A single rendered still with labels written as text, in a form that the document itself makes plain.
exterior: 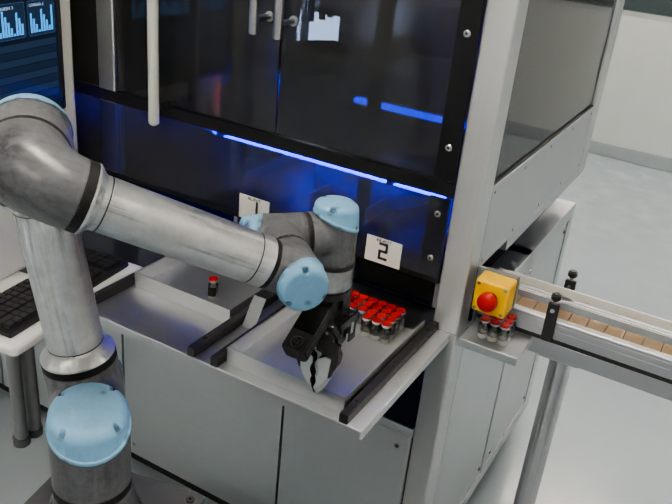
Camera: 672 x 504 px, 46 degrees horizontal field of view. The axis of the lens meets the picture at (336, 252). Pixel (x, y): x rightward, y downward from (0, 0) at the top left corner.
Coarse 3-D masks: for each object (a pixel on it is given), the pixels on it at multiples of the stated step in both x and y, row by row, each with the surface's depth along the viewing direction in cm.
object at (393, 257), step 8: (368, 240) 170; (376, 240) 169; (384, 240) 168; (368, 248) 171; (376, 248) 169; (384, 248) 168; (392, 248) 167; (400, 248) 166; (368, 256) 171; (376, 256) 170; (384, 256) 169; (392, 256) 168; (400, 256) 167; (384, 264) 170; (392, 264) 169
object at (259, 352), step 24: (288, 312) 166; (264, 336) 160; (360, 336) 163; (408, 336) 159; (240, 360) 148; (264, 360) 152; (288, 360) 153; (360, 360) 155; (384, 360) 150; (288, 384) 144; (336, 384) 147; (360, 384) 143; (336, 408) 140
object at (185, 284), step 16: (144, 272) 175; (160, 272) 180; (176, 272) 181; (192, 272) 182; (208, 272) 182; (144, 288) 173; (160, 288) 170; (176, 288) 168; (192, 288) 175; (224, 288) 176; (240, 288) 177; (256, 288) 178; (192, 304) 167; (208, 304) 164; (224, 304) 170; (240, 304) 165; (224, 320) 163
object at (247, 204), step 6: (240, 198) 184; (246, 198) 183; (252, 198) 182; (240, 204) 185; (246, 204) 184; (252, 204) 183; (258, 204) 182; (264, 204) 181; (240, 210) 185; (246, 210) 184; (252, 210) 183; (258, 210) 182; (264, 210) 182; (240, 216) 186
